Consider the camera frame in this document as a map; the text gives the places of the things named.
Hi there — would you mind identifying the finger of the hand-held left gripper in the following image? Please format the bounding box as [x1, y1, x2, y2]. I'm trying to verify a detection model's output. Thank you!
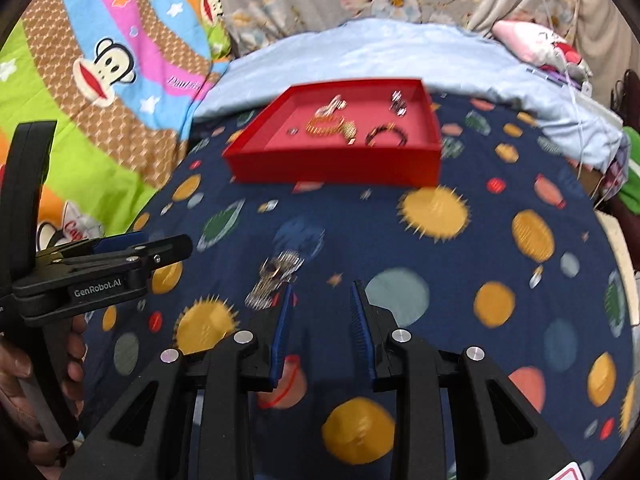
[57, 233, 194, 286]
[36, 231, 149, 264]

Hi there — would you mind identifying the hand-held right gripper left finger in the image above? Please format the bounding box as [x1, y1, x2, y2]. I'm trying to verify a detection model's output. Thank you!
[60, 282, 296, 480]

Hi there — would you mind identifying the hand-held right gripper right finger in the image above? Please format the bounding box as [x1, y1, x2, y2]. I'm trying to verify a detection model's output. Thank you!
[351, 280, 577, 480]

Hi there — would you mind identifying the silver wristwatch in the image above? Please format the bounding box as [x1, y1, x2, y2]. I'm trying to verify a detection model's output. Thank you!
[244, 251, 306, 309]

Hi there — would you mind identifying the red cardboard box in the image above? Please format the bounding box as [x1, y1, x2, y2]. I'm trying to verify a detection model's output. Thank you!
[221, 78, 444, 189]

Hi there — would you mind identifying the gold chain bracelet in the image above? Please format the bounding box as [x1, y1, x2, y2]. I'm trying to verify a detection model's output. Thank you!
[305, 113, 347, 137]

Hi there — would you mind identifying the dark bead bracelet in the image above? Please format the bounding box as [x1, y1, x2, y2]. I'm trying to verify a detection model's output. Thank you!
[364, 123, 407, 149]

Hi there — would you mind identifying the white pearl bracelet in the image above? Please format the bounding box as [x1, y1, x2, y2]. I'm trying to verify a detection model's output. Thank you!
[314, 94, 349, 116]

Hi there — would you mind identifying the person's left hand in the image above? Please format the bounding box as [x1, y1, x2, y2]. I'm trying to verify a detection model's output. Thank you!
[0, 315, 89, 469]

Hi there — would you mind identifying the navy planet print blanket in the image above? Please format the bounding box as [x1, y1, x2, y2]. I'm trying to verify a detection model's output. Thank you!
[75, 85, 639, 480]

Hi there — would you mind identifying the cartoon monkey blanket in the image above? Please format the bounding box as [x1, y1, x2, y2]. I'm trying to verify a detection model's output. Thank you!
[0, 0, 237, 283]

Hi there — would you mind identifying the light blue quilt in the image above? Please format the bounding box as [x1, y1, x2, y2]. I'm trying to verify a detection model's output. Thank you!
[192, 17, 629, 172]

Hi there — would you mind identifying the green cushion on chair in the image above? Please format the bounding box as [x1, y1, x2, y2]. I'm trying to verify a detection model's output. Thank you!
[621, 126, 640, 197]

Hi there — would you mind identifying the pink plush pillow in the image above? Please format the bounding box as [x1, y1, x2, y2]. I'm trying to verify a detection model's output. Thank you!
[492, 18, 592, 82]

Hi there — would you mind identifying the maroon chair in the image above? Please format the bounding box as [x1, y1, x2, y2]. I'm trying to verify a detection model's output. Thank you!
[611, 69, 640, 127]

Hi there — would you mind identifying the white cable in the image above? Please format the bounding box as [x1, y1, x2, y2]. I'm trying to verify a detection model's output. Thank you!
[539, 0, 603, 203]

